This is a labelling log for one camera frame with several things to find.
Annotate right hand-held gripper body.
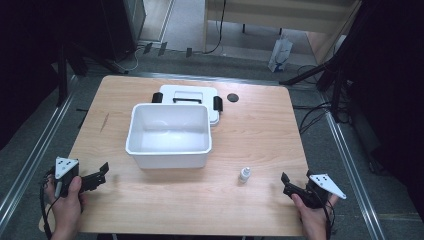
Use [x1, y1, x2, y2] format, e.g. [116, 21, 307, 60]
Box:
[298, 170, 347, 210]

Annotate white floor cable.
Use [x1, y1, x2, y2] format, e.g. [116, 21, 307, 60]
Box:
[124, 46, 140, 73]

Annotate left hand-held gripper black cable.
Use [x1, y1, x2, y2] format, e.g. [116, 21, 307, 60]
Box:
[39, 168, 56, 240]

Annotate light wooden furniture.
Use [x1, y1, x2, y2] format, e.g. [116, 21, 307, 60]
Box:
[202, 0, 363, 65]

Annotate dark metal cabinet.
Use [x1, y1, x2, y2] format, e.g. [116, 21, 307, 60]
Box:
[99, 0, 148, 62]

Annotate metal floor rail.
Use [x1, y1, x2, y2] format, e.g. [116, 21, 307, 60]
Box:
[319, 93, 388, 240]
[0, 75, 80, 233]

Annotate small white dropper bottle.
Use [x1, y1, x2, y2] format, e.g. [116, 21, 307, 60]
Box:
[238, 166, 252, 184]

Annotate person's left hand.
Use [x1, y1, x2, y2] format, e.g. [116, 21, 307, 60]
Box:
[44, 175, 89, 234]

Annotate white plastic storage box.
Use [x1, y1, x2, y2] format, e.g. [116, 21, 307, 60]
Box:
[125, 102, 213, 170]

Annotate black hanging cable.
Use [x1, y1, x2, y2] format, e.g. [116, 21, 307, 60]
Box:
[203, 0, 228, 55]

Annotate black floor cables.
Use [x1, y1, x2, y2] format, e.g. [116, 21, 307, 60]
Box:
[292, 64, 338, 136]

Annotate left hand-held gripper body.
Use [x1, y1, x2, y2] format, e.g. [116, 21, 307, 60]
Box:
[53, 156, 92, 198]

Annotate right hand-held gripper black cable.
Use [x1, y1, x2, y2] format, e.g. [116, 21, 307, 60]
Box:
[311, 186, 336, 240]

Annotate hand-held gripper black cable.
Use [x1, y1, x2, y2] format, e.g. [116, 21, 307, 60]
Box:
[39, 168, 56, 240]
[311, 186, 336, 240]

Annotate black metal stand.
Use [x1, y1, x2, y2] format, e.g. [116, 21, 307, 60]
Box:
[54, 33, 130, 108]
[279, 0, 384, 123]

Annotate white paper bag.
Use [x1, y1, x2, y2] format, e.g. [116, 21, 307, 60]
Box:
[267, 35, 294, 74]

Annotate white box lid black latches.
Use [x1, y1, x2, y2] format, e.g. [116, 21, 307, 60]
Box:
[151, 84, 224, 127]

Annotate person's right hand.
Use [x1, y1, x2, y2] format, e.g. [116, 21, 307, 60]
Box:
[290, 193, 340, 236]

